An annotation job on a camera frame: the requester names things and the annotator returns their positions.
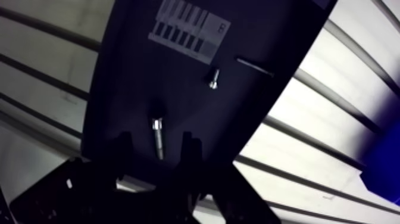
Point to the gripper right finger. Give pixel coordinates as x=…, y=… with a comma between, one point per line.
x=225, y=187

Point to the blue bin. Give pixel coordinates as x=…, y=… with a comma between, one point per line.
x=382, y=169

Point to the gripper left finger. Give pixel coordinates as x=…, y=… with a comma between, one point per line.
x=78, y=197

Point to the dark blue-grey tray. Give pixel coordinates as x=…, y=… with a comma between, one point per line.
x=175, y=94

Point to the small steel screw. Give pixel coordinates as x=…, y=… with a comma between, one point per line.
x=214, y=78

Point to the steel bolt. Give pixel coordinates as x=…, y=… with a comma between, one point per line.
x=158, y=137

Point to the thin steel pin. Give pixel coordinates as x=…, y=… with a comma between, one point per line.
x=254, y=66

